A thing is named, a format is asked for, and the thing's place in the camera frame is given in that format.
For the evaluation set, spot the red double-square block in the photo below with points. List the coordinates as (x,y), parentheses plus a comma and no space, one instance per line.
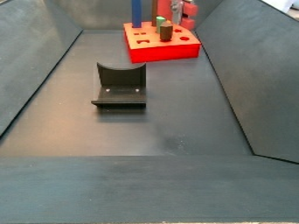
(165,9)

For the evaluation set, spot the black curved holder stand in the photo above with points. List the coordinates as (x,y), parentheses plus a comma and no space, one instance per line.
(122,86)

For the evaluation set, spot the blue rectangular block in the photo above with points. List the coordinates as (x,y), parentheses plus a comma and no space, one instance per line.
(137,13)

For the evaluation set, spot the green cylinder peg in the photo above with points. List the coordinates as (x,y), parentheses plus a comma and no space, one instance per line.
(159,22)

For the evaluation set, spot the brown tall cylinder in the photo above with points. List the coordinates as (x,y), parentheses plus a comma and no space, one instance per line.
(154,12)

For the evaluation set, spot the brown pentagon block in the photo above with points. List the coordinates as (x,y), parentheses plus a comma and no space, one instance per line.
(166,31)

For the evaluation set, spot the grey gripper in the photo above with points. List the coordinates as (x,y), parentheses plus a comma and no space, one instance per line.
(185,10)

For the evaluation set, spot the red foam shape board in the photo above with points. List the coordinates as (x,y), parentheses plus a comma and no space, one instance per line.
(147,48)

